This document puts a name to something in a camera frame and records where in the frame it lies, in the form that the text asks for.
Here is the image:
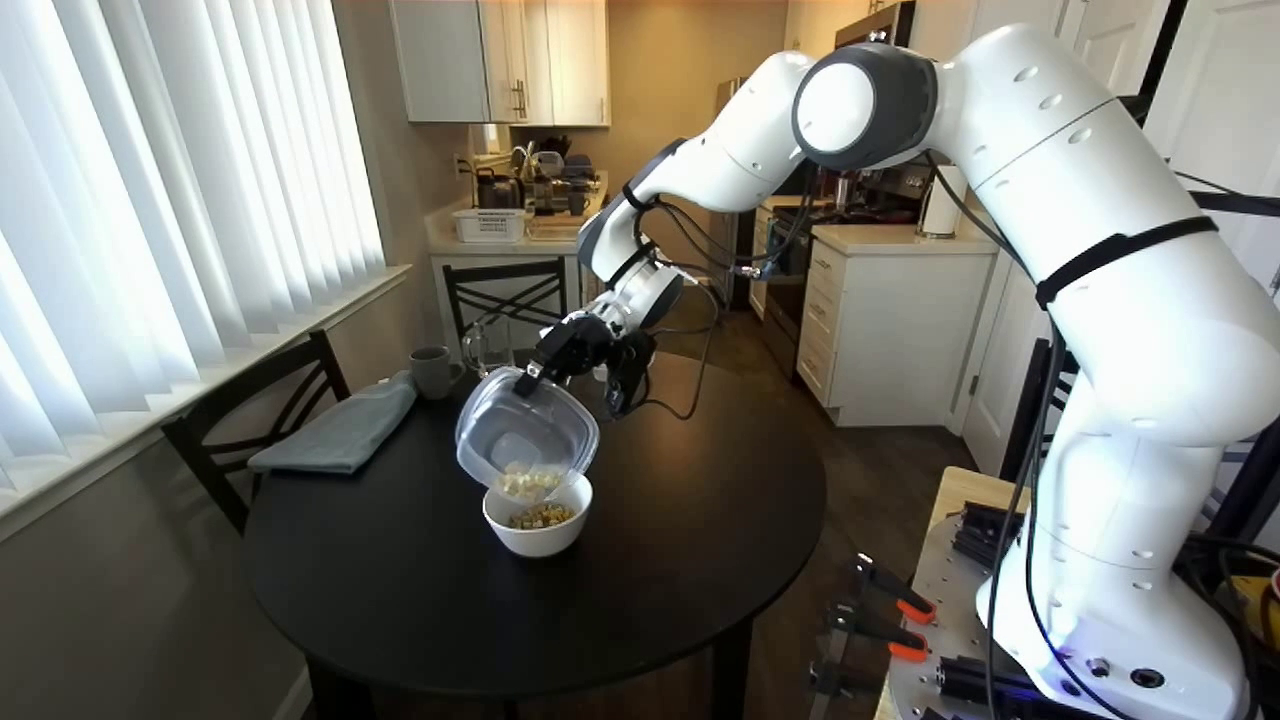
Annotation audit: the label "black microwave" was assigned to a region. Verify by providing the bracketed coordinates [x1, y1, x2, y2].
[837, 0, 921, 55]

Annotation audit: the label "countertop appliance clutter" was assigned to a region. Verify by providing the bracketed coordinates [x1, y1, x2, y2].
[455, 120, 605, 222]

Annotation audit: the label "white base cabinet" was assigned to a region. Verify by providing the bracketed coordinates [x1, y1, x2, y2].
[794, 217, 1004, 431]

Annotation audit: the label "white tub on counter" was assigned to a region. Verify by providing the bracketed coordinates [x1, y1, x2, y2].
[448, 206, 533, 247]

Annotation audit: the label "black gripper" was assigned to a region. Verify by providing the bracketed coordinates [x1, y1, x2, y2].
[511, 310, 632, 402]

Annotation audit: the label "white vertical window blinds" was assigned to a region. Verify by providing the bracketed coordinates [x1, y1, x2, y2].
[0, 0, 392, 472]

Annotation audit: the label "light wooden bench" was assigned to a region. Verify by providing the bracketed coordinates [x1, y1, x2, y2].
[873, 464, 1046, 720]

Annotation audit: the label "clear drinking glass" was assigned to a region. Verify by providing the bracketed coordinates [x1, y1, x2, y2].
[460, 315, 518, 384]

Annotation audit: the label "grey mug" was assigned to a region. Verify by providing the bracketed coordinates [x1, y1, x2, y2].
[409, 345, 465, 406]

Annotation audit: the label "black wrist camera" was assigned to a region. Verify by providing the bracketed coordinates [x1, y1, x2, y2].
[605, 331, 661, 416]

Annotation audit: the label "white upper kitchen cabinet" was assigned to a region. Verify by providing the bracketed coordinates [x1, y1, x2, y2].
[386, 0, 616, 131]

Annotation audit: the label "orange handled black clamp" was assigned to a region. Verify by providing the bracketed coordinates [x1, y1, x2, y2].
[853, 547, 940, 631]
[828, 600, 937, 669]

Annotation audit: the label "black box on bench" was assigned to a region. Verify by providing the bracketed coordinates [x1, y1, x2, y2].
[947, 502, 1032, 574]

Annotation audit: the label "white paper towel roll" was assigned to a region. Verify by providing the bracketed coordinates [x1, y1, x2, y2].
[921, 159, 972, 246]

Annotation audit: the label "clear plastic bowl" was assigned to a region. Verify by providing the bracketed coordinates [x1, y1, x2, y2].
[453, 363, 605, 494]

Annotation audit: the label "black wooden chair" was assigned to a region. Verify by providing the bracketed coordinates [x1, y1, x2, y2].
[440, 255, 572, 351]
[161, 330, 354, 537]

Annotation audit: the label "white panel door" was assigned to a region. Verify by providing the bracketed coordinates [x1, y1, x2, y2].
[954, 246, 1072, 479]

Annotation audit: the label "folded grey cloth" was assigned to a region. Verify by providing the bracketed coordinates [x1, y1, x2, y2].
[246, 380, 418, 479]

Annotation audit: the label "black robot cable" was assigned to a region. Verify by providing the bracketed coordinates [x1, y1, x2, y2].
[932, 155, 1280, 720]

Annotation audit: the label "white ceramic bowl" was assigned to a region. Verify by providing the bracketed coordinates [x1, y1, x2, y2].
[478, 459, 595, 561]

